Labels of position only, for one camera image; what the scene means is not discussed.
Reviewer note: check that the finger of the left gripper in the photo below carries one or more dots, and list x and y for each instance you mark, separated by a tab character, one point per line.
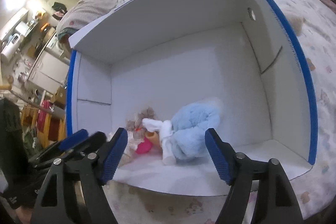
80	139

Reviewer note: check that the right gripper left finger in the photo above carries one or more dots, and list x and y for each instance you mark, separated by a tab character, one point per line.
72	191

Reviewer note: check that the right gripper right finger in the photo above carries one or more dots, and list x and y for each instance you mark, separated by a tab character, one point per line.
275	202

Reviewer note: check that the beige lace scrunchie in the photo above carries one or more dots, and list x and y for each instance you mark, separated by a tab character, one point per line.
136	127

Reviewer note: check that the white socks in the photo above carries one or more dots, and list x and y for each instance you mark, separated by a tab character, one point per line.
159	134

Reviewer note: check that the pink round sponge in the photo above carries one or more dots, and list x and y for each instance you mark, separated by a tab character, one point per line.
144	147

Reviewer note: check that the white kitchen cabinet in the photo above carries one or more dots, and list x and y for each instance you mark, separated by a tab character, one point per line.
48	72

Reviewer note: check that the white washing machine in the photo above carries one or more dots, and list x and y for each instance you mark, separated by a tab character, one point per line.
55	48

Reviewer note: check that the light blue fluffy cloth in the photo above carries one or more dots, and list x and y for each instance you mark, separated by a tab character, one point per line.
189	126

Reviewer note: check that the white kitchen appliance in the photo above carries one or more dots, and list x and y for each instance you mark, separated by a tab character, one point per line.
10	48

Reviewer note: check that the white box blue tape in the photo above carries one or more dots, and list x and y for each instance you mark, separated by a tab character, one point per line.
168	53

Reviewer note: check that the cream fluffy plush item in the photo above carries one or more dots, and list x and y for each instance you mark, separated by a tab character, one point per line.
296	23

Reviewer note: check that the floral fleece bed blanket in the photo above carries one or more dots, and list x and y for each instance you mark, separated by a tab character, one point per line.
315	190

